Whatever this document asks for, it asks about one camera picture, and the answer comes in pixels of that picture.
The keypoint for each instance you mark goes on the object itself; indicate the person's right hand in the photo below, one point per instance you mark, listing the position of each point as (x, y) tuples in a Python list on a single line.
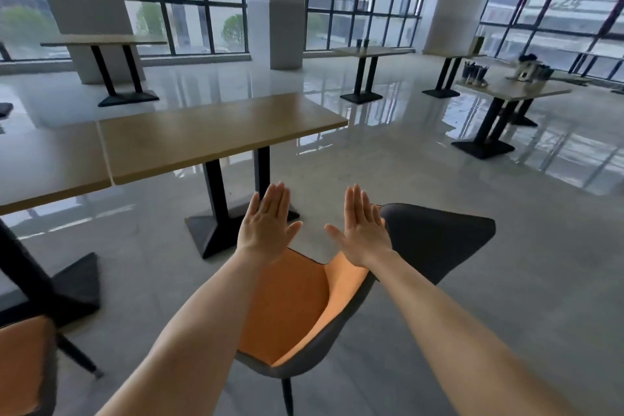
[(363, 240)]

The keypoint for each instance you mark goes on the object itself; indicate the person's left hand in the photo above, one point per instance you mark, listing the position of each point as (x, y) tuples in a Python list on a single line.
[(265, 233)]

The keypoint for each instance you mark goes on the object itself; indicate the person's right thumb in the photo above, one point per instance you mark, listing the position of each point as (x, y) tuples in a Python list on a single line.
[(336, 235)]

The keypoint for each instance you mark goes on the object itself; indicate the person's left thumb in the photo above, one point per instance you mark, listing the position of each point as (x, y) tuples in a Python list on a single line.
[(295, 230)]

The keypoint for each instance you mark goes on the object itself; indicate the person's left forearm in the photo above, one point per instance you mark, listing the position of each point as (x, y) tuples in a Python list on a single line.
[(195, 337)]

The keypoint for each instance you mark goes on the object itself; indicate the person's right forearm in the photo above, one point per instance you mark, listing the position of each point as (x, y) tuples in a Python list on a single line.
[(463, 342)]

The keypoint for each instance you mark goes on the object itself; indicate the orange and grey chair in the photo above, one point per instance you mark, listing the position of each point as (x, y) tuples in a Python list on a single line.
[(292, 303), (24, 362)]

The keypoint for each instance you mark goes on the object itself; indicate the small dark containers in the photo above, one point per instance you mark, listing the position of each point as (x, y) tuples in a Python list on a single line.
[(362, 43)]

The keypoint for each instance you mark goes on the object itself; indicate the group of dark cups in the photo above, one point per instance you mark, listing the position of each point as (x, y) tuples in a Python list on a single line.
[(475, 73)]

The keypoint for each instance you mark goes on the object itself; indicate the light tabletop holder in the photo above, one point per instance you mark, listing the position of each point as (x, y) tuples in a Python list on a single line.
[(525, 70)]

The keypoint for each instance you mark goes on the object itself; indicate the cluster of dark tumblers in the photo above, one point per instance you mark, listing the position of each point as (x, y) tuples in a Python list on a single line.
[(543, 72)]

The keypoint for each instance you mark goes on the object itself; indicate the black chair seat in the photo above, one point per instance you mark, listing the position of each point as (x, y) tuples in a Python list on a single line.
[(5, 110)]

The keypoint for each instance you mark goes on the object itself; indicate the wooden table with black pedestal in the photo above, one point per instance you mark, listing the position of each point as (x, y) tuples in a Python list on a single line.
[(516, 89), (214, 133), (102, 42), (524, 116), (48, 162), (368, 52), (451, 60)]

